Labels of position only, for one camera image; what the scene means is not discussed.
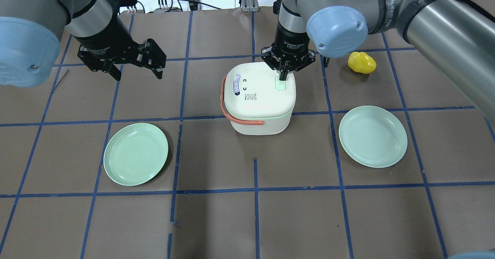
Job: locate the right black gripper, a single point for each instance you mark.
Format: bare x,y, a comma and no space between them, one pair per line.
291,39

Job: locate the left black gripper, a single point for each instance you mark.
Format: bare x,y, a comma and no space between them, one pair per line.
105,38

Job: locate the white rice cooker orange handle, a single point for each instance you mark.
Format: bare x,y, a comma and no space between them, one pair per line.
256,101

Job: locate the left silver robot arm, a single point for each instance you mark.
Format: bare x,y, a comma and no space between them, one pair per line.
31,31

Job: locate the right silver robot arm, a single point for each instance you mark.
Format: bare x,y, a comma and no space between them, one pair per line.
456,36

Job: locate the green plate near left arm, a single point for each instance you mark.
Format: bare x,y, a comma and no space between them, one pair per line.
136,154

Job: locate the green plate near right arm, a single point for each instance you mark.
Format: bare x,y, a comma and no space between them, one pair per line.
373,137

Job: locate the yellow toy bell pepper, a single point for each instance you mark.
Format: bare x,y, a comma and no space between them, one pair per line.
361,62

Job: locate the brown paper table mat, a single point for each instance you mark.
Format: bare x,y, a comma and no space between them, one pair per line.
224,195

